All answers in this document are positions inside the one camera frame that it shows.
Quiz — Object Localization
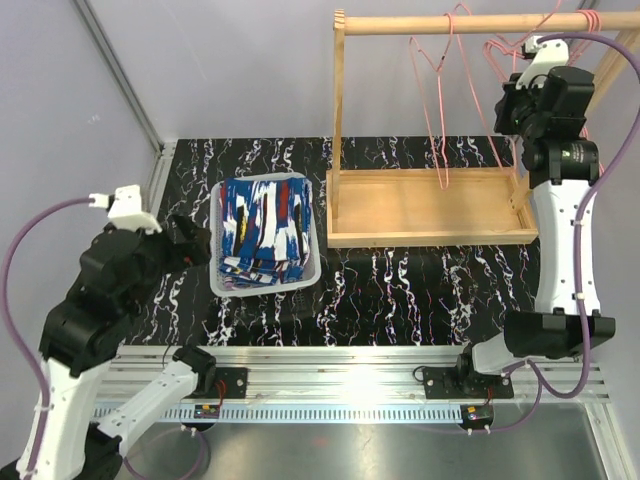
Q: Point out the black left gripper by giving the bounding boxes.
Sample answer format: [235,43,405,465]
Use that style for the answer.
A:
[126,208,212,316]

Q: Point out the blue patterned trousers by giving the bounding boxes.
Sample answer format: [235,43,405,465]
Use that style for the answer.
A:
[218,177,313,290]

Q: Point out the pink wire hanger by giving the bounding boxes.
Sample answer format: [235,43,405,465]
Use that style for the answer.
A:
[453,32,522,170]
[569,9,602,63]
[408,12,459,191]
[482,9,599,84]

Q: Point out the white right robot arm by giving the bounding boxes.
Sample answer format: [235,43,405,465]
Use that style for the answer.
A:
[453,66,616,399]

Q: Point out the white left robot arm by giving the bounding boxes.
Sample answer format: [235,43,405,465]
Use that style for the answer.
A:
[1,217,217,479]

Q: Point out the white perforated plastic basket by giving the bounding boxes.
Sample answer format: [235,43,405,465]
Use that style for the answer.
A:
[210,181,322,298]

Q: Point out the wooden clothes rack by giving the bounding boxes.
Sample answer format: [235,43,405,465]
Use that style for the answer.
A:
[325,8,640,248]

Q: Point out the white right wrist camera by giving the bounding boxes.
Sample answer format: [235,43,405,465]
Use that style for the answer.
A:
[515,35,569,90]

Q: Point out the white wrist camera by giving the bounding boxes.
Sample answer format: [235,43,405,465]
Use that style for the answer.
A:
[89,184,162,235]
[515,35,569,90]

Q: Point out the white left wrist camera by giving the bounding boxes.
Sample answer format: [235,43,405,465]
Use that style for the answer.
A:
[89,184,162,235]

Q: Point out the aluminium corner frame post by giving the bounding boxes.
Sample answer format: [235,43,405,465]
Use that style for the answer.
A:
[69,0,177,161]

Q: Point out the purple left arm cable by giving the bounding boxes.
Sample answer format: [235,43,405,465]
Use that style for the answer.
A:
[0,197,99,480]

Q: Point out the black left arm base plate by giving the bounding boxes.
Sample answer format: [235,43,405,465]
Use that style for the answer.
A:
[190,367,249,400]

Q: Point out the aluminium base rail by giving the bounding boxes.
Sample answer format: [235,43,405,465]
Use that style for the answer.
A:
[94,346,581,424]

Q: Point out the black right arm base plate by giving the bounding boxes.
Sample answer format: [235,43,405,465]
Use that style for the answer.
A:
[412,366,514,400]

